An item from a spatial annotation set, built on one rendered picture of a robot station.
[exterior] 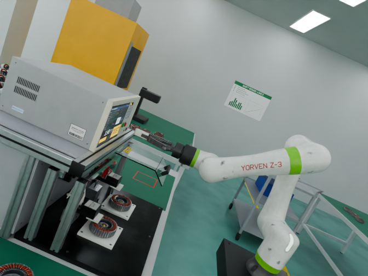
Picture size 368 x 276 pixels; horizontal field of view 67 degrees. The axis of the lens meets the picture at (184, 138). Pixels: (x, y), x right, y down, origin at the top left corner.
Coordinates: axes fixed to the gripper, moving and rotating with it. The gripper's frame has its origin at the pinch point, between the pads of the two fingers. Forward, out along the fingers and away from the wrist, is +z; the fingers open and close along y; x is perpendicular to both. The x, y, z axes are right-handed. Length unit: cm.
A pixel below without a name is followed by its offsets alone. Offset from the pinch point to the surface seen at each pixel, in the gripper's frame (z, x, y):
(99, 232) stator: -3.4, -37.4, -26.2
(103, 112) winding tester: 11.6, 8.7, -29.1
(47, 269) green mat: 5, -43, -47
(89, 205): 5.5, -30.9, -21.8
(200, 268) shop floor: -83, -118, 101
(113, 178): 4.4, -26.0, 0.4
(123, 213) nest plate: -7.0, -39.8, -1.8
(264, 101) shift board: -154, 58, 512
